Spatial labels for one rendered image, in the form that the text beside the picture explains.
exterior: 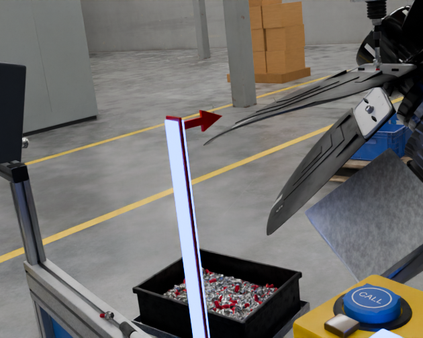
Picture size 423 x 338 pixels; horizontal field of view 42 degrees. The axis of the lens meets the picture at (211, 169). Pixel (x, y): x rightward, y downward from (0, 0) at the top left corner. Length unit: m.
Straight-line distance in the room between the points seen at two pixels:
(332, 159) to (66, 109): 6.59
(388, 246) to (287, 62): 8.36
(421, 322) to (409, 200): 0.38
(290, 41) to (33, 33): 4.07
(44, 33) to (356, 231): 6.65
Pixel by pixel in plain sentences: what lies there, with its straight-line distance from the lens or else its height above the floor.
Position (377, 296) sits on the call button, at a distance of 0.43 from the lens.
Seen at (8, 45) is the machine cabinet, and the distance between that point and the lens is 7.03.
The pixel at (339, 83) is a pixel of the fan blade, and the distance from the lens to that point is 0.73.
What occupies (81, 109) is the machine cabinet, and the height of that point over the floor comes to 0.17.
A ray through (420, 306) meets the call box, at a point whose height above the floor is 1.07.
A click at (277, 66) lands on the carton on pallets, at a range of 9.11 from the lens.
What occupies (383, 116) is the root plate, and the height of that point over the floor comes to 1.11.
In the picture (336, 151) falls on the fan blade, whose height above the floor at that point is 1.05.
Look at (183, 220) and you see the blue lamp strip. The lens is 0.60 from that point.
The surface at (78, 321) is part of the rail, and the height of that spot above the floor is 0.83.
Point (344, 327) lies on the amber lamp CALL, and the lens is 0.40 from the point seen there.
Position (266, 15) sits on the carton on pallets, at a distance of 9.16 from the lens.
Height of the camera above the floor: 1.30
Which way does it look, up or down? 16 degrees down
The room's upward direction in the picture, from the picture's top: 6 degrees counter-clockwise
